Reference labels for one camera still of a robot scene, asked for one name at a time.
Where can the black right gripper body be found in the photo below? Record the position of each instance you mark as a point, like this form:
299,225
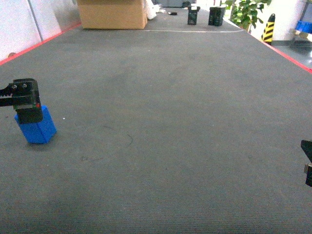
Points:
307,148

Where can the potted green plant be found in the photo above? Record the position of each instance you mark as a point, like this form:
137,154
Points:
244,13

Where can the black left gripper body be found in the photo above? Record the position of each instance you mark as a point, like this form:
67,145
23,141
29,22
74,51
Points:
23,96

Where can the yellow black striped cone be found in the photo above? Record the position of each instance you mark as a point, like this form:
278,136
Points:
267,35

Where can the black box left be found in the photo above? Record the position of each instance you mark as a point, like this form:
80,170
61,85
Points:
192,14

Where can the black box right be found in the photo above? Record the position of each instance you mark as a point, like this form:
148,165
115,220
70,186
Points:
216,15

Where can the black box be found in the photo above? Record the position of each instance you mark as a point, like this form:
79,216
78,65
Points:
192,14
216,15

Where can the large open cardboard box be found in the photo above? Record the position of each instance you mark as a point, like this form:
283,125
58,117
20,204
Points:
112,14

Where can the blue block part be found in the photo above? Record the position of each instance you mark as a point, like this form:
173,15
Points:
40,132

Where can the red conveyor frame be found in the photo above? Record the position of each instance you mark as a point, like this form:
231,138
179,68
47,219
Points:
24,51

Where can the white foam piece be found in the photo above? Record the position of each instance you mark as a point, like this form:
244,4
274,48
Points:
151,12

